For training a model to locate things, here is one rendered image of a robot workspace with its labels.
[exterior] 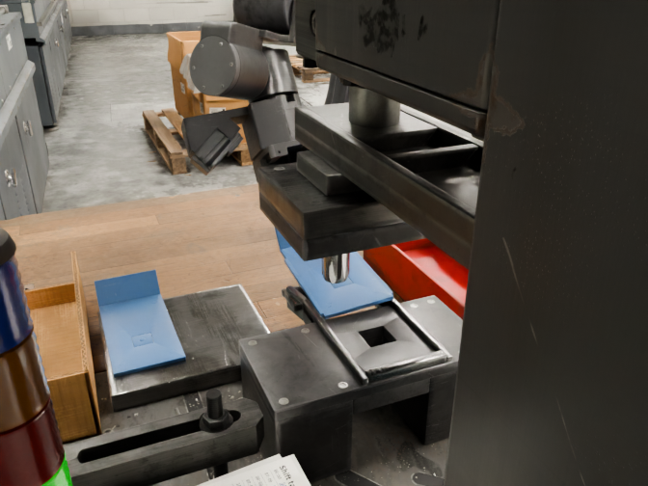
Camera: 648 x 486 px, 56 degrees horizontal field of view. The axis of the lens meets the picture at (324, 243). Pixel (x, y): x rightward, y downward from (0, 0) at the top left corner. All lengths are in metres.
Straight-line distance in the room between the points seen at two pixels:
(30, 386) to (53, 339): 0.47
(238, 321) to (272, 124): 0.22
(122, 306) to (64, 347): 0.08
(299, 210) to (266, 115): 0.27
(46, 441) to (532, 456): 0.20
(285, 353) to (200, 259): 0.38
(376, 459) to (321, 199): 0.25
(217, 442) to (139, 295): 0.32
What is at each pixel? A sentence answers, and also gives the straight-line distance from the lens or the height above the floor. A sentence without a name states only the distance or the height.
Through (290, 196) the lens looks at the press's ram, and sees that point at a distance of 0.42.
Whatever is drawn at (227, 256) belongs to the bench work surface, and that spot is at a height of 0.90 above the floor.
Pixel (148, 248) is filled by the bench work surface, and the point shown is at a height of 0.90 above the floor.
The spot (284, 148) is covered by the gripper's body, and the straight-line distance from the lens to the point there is 0.64.
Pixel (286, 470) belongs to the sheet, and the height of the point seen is 0.95.
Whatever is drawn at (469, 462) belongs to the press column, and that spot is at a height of 1.09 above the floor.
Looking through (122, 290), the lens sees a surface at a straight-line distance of 0.75.
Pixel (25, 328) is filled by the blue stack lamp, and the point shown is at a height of 1.16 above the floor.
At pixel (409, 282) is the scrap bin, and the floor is 0.93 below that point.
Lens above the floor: 1.29
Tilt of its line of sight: 26 degrees down
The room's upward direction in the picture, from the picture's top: straight up
